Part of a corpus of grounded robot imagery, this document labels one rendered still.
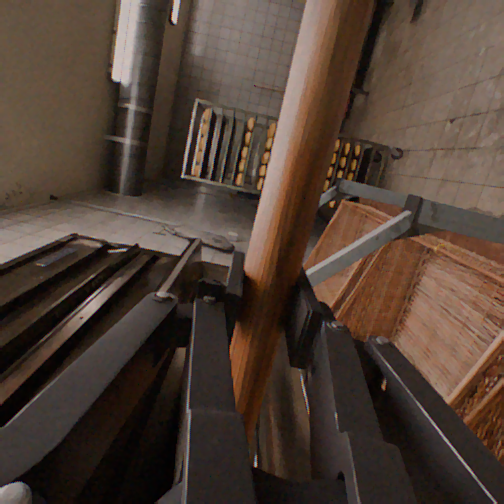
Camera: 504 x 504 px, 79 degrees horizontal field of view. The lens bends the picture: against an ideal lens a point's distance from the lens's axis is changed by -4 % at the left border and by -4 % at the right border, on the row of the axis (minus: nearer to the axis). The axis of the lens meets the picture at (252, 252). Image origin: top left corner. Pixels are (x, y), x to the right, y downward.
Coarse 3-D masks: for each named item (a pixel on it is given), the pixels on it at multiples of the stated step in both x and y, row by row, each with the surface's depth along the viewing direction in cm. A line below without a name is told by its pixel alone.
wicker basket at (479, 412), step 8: (496, 384) 48; (488, 392) 48; (496, 392) 47; (488, 400) 48; (496, 400) 48; (480, 408) 48; (488, 408) 48; (496, 408) 49; (472, 416) 49; (480, 416) 49; (488, 416) 49; (496, 416) 49; (472, 424) 49; (480, 424) 49; (488, 424) 49; (496, 424) 49; (480, 432) 50; (488, 432) 50; (496, 432) 50; (488, 440) 51; (496, 440) 51; (488, 448) 51; (496, 448) 51; (496, 456) 51
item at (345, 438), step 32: (320, 352) 12; (352, 352) 12; (320, 384) 11; (352, 384) 10; (320, 416) 10; (352, 416) 8; (320, 448) 9; (352, 448) 7; (384, 448) 7; (352, 480) 6; (384, 480) 6
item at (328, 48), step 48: (336, 0) 13; (336, 48) 13; (288, 96) 14; (336, 96) 14; (288, 144) 14; (288, 192) 15; (288, 240) 15; (288, 288) 16; (240, 336) 17; (240, 384) 17
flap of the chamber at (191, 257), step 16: (192, 256) 141; (176, 272) 115; (192, 272) 142; (176, 288) 112; (192, 288) 144; (144, 400) 80; (128, 416) 69; (128, 432) 69; (112, 448) 60; (112, 464) 60; (96, 480) 53; (80, 496) 48; (96, 496) 53
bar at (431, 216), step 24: (336, 192) 97; (360, 192) 96; (384, 192) 95; (408, 216) 50; (432, 216) 49; (456, 216) 49; (480, 216) 49; (360, 240) 52; (384, 240) 51; (336, 264) 53; (264, 408) 30; (264, 432) 27; (264, 456) 25
